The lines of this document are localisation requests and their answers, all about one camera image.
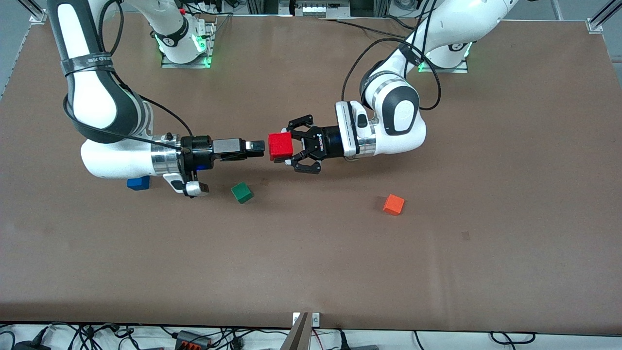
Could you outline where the black orange connector block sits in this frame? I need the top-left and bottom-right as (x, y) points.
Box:
(176, 331), (212, 350)

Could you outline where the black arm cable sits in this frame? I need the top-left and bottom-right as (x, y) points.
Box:
(342, 0), (443, 111)
(63, 0), (195, 152)

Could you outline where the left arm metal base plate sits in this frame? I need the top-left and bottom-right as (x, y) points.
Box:
(418, 49), (469, 74)

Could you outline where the grey metal terminal unit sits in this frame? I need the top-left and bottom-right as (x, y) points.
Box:
(292, 0), (351, 19)

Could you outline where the aluminium corner bracket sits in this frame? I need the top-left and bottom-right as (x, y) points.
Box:
(587, 0), (622, 34)
(28, 0), (49, 24)

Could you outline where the brown wooden strip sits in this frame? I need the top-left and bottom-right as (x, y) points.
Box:
(281, 312), (311, 350)

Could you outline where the aluminium frame profile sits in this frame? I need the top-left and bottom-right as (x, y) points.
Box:
(245, 0), (292, 15)

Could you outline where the looped black cable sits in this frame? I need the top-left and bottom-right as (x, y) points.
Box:
(490, 332), (536, 345)

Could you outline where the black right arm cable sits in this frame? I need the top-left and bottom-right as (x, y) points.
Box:
(63, 0), (195, 152)

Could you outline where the green wooden block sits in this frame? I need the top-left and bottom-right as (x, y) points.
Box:
(231, 181), (254, 204)

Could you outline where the long black cable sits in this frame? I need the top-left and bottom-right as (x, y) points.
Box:
(318, 17), (416, 42)

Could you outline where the red wooden block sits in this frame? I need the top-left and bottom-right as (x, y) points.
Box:
(268, 132), (294, 162)

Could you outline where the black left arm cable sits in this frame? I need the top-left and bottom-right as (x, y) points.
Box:
(342, 0), (443, 111)

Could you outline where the orange wooden block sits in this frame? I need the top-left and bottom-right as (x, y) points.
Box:
(382, 194), (405, 216)

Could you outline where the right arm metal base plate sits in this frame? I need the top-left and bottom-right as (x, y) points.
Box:
(160, 19), (217, 69)

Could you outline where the brown table mat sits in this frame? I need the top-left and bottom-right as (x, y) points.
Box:
(0, 12), (622, 336)

